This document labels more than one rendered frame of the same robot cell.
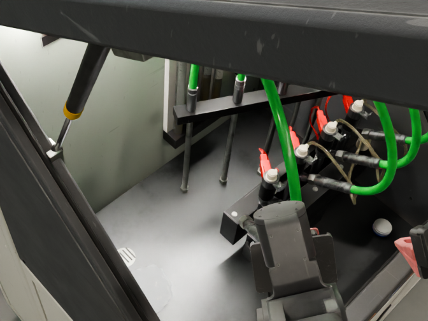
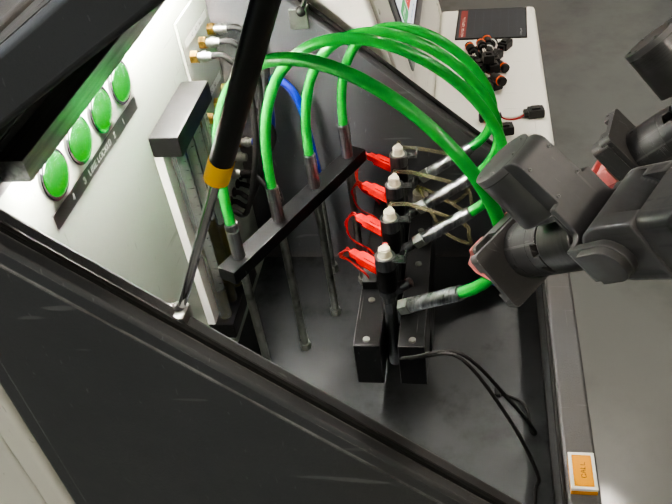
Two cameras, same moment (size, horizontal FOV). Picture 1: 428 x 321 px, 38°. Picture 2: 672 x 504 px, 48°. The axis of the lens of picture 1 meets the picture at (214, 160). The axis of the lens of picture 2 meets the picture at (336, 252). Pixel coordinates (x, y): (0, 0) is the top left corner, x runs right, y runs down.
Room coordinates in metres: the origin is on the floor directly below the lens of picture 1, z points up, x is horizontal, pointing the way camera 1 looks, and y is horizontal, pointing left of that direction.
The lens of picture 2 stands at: (-0.05, 0.28, 1.76)
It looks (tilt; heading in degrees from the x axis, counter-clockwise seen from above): 40 degrees down; 334
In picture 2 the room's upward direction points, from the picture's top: 9 degrees counter-clockwise
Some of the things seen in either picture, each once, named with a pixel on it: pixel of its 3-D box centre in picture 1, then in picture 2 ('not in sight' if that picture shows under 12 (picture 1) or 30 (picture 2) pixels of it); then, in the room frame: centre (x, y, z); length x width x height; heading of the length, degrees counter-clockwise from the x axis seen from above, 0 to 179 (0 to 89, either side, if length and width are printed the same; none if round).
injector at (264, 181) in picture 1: (266, 212); (398, 311); (0.60, -0.11, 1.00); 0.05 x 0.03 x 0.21; 51
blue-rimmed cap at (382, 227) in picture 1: (381, 227); not in sight; (0.70, -0.38, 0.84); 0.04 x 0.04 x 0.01
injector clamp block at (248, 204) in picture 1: (295, 199); (400, 298); (0.70, -0.18, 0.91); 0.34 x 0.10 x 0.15; 141
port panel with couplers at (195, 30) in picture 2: not in sight; (222, 101); (0.96, -0.05, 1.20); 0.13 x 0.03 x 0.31; 141
